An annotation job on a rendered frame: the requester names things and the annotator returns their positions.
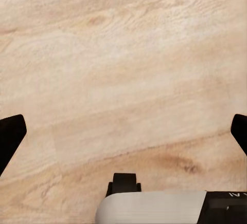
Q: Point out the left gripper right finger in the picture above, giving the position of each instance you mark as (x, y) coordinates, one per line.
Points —
(239, 130)

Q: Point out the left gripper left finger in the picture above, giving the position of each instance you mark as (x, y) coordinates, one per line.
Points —
(12, 131)

